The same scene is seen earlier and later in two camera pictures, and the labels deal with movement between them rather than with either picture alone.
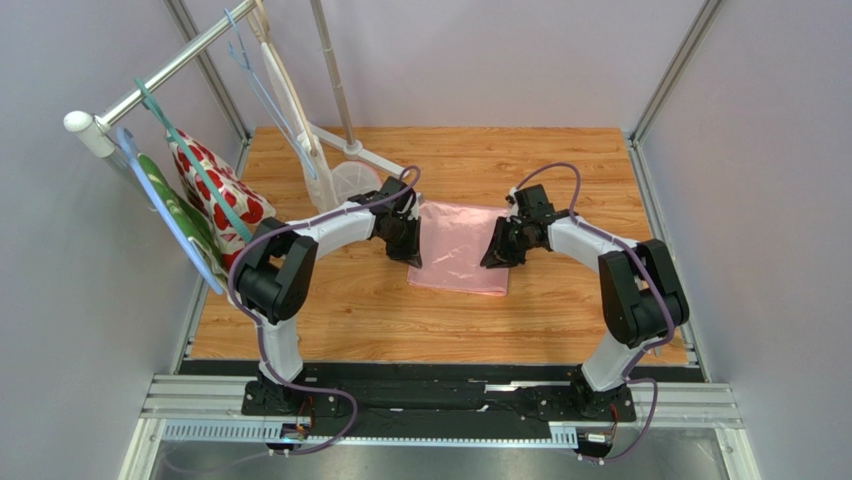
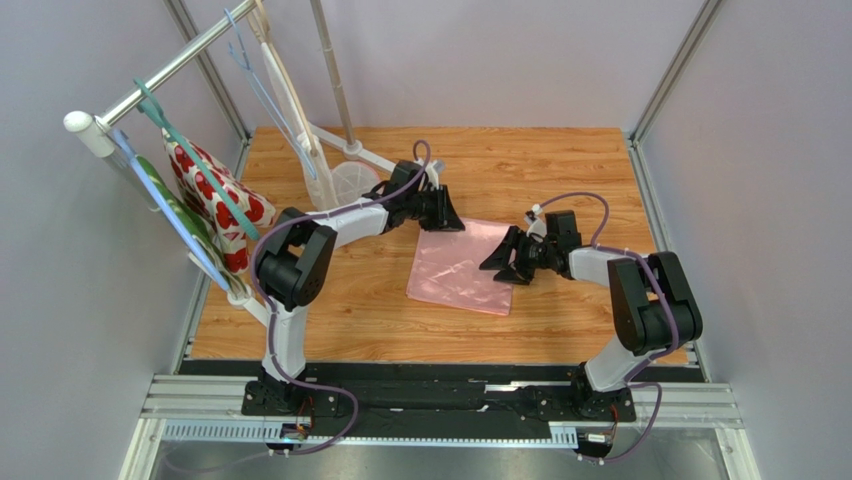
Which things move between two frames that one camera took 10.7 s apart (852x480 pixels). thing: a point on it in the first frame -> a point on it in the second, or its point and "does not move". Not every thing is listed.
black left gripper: (408, 252) -> (446, 218)
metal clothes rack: (93, 135) does not move
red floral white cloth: (229, 210) does not move
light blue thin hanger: (270, 102) does not move
